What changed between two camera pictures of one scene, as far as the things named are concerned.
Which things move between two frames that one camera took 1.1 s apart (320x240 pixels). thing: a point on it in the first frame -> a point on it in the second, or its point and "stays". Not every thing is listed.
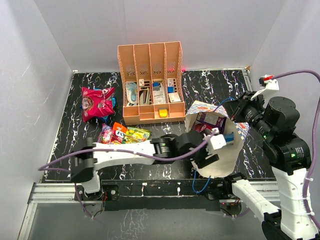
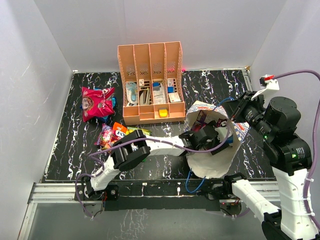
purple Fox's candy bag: (105, 134) stays
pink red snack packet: (96, 103) stays
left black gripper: (201, 160) -> (216, 141)
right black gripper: (232, 107) stays
